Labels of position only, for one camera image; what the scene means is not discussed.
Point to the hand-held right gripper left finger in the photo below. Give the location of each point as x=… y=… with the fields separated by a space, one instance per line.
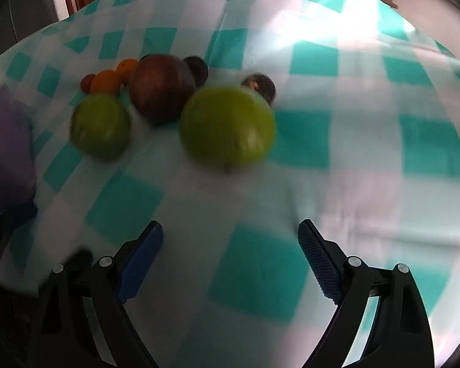
x=140 y=264

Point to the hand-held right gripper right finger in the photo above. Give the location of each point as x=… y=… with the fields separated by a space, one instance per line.
x=322 y=264

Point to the small green apple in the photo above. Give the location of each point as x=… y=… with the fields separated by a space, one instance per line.
x=100 y=126

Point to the large green apple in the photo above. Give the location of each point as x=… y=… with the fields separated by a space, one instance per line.
x=227 y=128

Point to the large dark red apple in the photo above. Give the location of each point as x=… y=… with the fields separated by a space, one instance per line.
x=161 y=88

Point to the purple white box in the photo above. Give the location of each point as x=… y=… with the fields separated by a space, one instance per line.
x=7 y=142

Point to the orange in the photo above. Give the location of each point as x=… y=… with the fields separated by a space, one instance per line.
x=106 y=81
x=126 y=67

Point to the dark purple plum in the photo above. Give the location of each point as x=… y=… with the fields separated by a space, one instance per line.
x=197 y=69
x=260 y=86

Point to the small red tomato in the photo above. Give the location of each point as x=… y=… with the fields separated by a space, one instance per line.
x=86 y=82

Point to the teal white checkered tablecloth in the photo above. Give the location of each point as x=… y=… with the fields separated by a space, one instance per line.
x=329 y=161

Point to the grey refrigerator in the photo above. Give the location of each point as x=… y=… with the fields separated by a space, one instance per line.
x=30 y=4

